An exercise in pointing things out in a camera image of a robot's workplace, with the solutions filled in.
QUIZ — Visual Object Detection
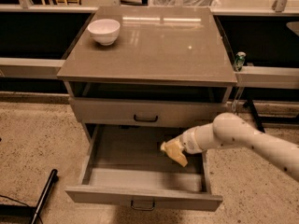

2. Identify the yellow sponge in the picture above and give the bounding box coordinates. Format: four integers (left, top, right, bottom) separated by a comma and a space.
161, 142, 188, 167

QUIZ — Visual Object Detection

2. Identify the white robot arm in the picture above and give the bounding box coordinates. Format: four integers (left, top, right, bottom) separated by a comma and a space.
161, 113, 299, 181

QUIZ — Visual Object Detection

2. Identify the open grey lower drawer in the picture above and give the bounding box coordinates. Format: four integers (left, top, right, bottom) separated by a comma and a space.
66, 125, 222, 212

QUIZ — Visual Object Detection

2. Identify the closed grey upper drawer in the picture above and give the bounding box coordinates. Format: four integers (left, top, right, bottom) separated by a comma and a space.
69, 98, 227, 128

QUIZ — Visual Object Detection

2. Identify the grey drawer cabinet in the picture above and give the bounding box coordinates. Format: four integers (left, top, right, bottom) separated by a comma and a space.
57, 6, 238, 142

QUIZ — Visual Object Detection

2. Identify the black stand leg right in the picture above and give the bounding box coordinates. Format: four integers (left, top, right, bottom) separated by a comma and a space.
247, 99, 265, 133

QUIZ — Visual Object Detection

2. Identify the black stand leg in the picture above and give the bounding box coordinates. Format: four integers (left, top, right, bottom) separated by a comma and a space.
247, 99, 265, 133
29, 169, 59, 224

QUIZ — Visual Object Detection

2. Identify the green drink can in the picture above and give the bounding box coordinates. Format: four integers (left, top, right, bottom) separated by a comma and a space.
233, 51, 246, 72

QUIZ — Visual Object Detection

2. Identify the black stand leg left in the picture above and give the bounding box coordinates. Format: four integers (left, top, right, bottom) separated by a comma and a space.
29, 169, 59, 224

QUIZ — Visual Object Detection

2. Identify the white ceramic bowl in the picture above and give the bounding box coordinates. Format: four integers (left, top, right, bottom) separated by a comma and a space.
87, 19, 121, 46

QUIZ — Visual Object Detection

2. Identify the grey metal rail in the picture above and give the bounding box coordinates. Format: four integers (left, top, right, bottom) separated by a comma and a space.
0, 58, 64, 79

